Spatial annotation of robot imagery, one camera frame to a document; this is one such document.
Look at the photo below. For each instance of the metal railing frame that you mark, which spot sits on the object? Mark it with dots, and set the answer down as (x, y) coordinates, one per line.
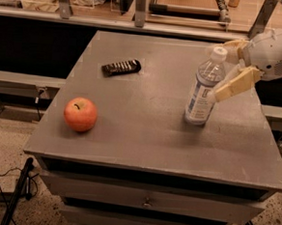
(211, 20)

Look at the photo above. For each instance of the clear blue-label plastic bottle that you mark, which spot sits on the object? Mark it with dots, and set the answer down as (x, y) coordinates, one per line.
(208, 74)

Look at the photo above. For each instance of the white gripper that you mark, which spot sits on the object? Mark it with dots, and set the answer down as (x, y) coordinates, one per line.
(270, 55)

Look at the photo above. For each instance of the upper grey drawer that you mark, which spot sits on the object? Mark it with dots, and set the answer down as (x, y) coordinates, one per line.
(152, 197)

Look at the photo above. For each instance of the grey drawer cabinet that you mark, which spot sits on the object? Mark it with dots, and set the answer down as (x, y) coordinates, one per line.
(141, 135)

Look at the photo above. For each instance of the black tripod leg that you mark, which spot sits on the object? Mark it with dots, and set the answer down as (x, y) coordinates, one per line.
(24, 176)

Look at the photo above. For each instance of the red apple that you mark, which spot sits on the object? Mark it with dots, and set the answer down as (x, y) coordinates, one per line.
(80, 114)

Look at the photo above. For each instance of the grey low shelf left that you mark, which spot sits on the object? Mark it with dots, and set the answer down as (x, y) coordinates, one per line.
(28, 85)

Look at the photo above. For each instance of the black snack bar wrapper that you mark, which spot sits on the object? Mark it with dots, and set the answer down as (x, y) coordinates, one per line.
(121, 68)

